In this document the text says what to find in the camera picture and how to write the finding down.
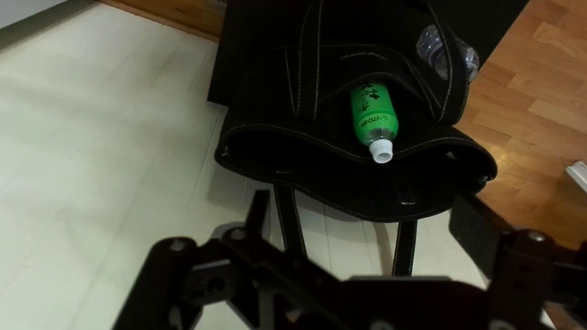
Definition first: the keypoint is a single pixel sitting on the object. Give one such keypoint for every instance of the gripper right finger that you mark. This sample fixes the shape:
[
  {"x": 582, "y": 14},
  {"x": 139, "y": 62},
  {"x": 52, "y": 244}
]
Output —
[{"x": 518, "y": 266}]

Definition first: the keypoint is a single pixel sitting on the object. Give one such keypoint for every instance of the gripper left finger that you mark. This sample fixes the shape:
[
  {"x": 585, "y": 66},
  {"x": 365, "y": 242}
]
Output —
[{"x": 238, "y": 256}]

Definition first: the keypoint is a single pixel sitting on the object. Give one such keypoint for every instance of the white flat object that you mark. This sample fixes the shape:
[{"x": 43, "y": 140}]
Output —
[{"x": 578, "y": 174}]

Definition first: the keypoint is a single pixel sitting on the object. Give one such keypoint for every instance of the black stitched tote bag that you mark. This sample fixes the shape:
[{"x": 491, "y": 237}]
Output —
[{"x": 293, "y": 151}]

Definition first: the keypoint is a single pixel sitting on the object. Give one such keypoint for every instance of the green plastic bottle white cap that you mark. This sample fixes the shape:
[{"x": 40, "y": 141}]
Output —
[{"x": 372, "y": 117}]

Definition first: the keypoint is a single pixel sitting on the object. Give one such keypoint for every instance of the clear plastic bottle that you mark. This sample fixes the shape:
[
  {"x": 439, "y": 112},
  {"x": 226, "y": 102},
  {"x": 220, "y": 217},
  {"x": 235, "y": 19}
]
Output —
[{"x": 433, "y": 48}]

